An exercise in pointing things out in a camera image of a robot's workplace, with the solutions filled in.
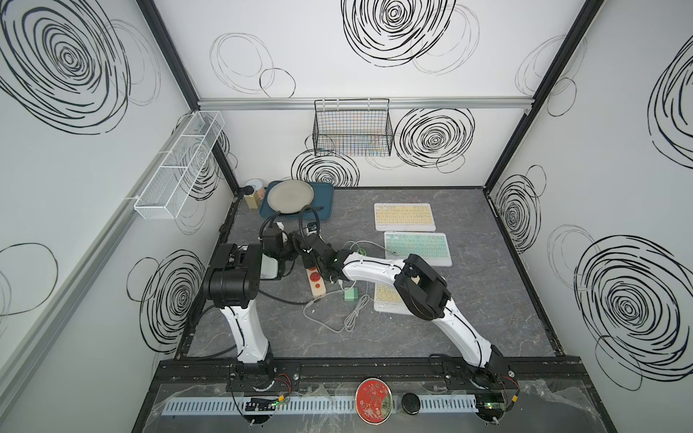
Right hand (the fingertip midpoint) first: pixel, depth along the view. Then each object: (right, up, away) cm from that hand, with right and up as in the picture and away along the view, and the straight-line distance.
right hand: (305, 250), depth 95 cm
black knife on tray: (+4, +16, +21) cm, 27 cm away
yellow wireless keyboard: (+38, +11, +14) cm, 42 cm away
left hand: (-1, +5, +6) cm, 8 cm away
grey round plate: (-11, +21, +23) cm, 33 cm away
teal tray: (+4, +21, +25) cm, 33 cm away
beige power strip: (+5, -10, -6) cm, 12 cm away
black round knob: (+30, -31, -33) cm, 54 cm away
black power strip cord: (-10, -17, -34) cm, 40 cm away
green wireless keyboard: (+47, 0, +6) cm, 47 cm away
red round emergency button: (+22, -34, -27) cm, 49 cm away
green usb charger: (+16, -13, -8) cm, 22 cm away
